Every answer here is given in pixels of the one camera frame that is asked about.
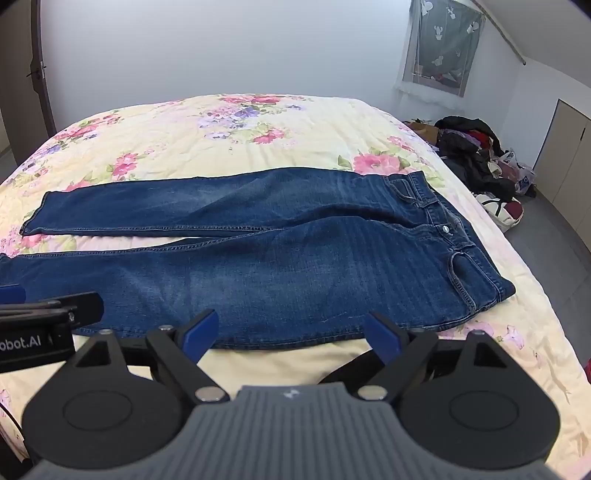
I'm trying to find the air conditioner pipe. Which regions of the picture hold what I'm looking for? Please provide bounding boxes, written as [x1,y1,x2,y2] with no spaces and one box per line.
[475,0,528,66]

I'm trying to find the brown wooden door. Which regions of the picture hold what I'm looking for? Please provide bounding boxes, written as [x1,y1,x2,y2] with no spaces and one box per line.
[0,0,57,168]

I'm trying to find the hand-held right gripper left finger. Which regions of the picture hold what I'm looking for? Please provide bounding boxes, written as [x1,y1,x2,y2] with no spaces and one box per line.
[74,309,230,406]

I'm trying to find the floral bed blanket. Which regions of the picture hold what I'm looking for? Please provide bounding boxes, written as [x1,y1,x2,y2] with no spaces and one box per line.
[0,94,590,480]

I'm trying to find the white maroon bag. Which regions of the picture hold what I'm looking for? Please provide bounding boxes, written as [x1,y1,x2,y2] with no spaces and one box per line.
[475,193,526,233]

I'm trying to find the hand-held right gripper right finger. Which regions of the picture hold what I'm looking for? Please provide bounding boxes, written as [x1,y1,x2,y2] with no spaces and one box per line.
[355,311,511,407]

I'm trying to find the white plastic bag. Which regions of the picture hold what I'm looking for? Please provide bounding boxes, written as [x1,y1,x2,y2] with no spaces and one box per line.
[496,148,537,198]

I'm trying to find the pile of dark clothes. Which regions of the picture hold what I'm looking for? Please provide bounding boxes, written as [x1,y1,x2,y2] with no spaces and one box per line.
[434,115,517,203]

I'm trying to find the grey printed window curtain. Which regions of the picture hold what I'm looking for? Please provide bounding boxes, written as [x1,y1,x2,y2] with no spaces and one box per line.
[401,0,486,99]

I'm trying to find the brown paper bag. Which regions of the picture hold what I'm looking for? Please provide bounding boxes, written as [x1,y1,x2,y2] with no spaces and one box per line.
[406,119,439,145]

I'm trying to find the beige cabinet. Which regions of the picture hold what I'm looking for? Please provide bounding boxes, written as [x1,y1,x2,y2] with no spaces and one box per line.
[534,98,591,254]

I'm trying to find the blue denim pants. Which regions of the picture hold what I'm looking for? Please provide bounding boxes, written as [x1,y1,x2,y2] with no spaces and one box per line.
[0,167,517,352]

